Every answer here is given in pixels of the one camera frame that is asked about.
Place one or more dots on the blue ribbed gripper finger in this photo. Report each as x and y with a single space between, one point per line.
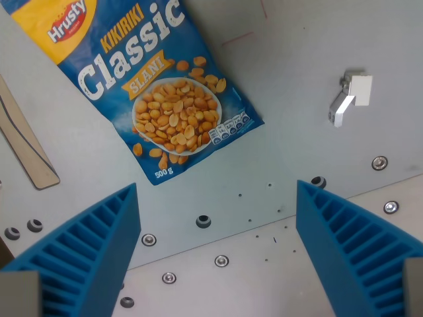
350 241
89 251

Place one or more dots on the silver table screw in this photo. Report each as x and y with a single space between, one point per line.
221 261
149 239
391 207
379 162
169 277

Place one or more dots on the light wooden board piece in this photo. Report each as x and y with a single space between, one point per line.
23 138

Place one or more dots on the blue peanut snack bag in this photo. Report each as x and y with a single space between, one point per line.
142 89

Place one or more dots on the white metal bracket clamp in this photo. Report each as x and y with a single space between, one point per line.
353 95

